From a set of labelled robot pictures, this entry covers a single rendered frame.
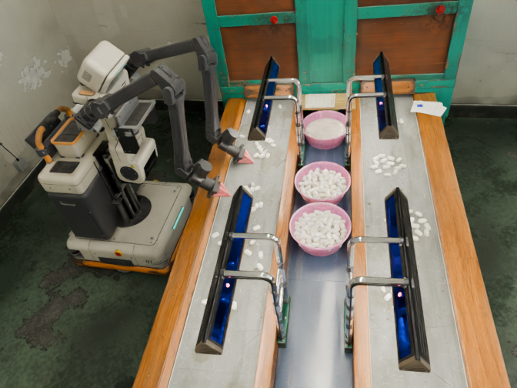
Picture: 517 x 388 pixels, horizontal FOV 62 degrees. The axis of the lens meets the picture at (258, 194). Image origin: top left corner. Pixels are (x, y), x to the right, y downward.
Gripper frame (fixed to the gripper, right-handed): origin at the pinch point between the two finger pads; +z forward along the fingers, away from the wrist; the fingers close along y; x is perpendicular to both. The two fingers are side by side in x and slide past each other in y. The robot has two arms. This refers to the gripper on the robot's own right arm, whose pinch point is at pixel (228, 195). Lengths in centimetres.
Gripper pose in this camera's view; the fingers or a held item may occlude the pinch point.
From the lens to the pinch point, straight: 201.4
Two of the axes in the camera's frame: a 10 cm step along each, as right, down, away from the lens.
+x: -5.5, 5.2, 6.5
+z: 8.3, 4.6, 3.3
